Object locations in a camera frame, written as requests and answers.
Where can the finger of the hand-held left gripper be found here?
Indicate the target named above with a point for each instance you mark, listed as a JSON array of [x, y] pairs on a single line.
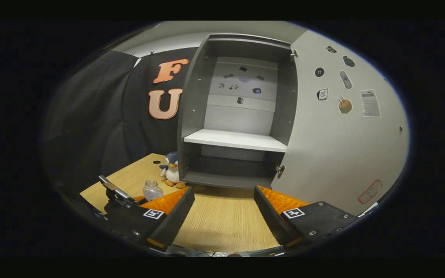
[[139, 199]]

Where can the clear bottle cherry label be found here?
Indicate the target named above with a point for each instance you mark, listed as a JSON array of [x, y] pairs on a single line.
[[153, 191]]

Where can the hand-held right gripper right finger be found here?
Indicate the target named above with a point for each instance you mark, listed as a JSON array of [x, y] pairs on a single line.
[[270, 220]]

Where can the penguin plush toy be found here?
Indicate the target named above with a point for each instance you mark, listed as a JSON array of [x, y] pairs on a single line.
[[173, 173]]

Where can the black backdrop cloth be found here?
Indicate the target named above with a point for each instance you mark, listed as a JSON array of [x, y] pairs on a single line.
[[102, 116]]

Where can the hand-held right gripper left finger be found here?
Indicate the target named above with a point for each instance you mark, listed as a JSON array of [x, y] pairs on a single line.
[[176, 220]]

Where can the dark grey cabinet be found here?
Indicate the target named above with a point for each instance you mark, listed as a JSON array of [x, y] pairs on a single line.
[[238, 119]]

